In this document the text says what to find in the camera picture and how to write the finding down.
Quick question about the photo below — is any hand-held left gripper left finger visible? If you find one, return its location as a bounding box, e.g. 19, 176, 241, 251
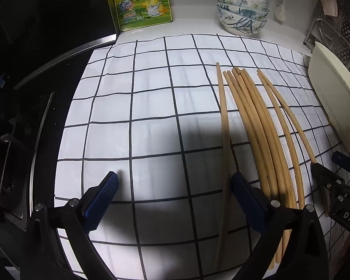
20, 171, 119, 280

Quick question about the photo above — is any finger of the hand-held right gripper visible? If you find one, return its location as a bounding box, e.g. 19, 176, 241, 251
332, 151, 350, 181
311, 163, 350, 214

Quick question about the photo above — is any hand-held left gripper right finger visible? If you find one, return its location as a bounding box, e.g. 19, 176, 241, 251
231, 172, 330, 280

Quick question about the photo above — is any pile of wooden chopsticks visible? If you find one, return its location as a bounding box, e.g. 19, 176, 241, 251
216, 62, 305, 270

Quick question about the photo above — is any cream round plate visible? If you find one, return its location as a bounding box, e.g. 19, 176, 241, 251
307, 41, 350, 164

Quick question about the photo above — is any black gas stove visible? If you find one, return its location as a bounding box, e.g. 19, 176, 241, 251
0, 32, 119, 269

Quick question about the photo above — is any white black checkered cloth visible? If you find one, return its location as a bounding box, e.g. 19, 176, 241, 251
54, 33, 350, 280

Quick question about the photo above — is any metal dish rack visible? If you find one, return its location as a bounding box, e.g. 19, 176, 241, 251
303, 19, 350, 70

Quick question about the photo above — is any stainless steel steamer tray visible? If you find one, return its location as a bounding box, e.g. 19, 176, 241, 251
318, 3, 350, 76

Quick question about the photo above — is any white dish brush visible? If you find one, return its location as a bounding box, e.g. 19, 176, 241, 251
273, 0, 291, 23

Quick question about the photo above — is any yellow green seasoning bag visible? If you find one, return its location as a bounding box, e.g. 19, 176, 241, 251
103, 0, 173, 32

